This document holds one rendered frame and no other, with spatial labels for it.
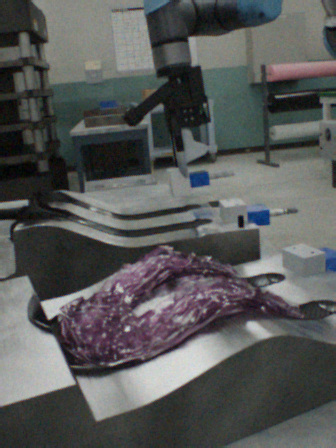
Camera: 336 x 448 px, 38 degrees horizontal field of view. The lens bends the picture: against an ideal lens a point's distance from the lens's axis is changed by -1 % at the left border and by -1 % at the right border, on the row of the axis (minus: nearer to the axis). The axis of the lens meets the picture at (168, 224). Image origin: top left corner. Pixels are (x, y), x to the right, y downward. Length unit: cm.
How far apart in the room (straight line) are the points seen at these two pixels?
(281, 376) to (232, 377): 5
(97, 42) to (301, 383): 697
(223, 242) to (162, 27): 43
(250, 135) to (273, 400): 718
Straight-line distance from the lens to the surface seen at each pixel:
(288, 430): 50
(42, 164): 479
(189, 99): 96
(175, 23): 97
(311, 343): 48
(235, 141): 754
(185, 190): 97
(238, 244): 77
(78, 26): 735
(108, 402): 43
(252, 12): 92
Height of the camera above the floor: 112
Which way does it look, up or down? 16 degrees down
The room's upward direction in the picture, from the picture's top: 6 degrees counter-clockwise
